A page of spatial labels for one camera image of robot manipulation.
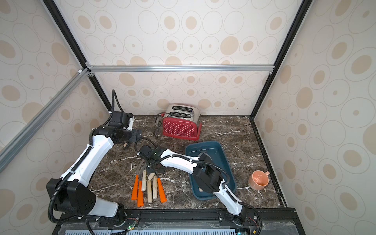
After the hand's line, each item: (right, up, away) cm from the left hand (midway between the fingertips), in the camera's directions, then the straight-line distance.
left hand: (137, 132), depth 82 cm
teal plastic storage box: (+46, -12, +17) cm, 50 cm away
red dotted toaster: (+24, +7, +12) cm, 28 cm away
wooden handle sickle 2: (+3, -28, +3) cm, 28 cm away
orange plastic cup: (+70, -28, +3) cm, 75 cm away
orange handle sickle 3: (+15, -36, -2) cm, 39 cm away
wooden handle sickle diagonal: (+7, -26, +3) cm, 27 cm away
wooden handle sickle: (+41, -14, +15) cm, 46 cm away
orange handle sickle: (-1, -33, -1) cm, 33 cm away
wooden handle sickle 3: (+7, -33, -1) cm, 34 cm away
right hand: (+10, -21, +6) cm, 24 cm away
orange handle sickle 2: (+3, -37, -3) cm, 37 cm away
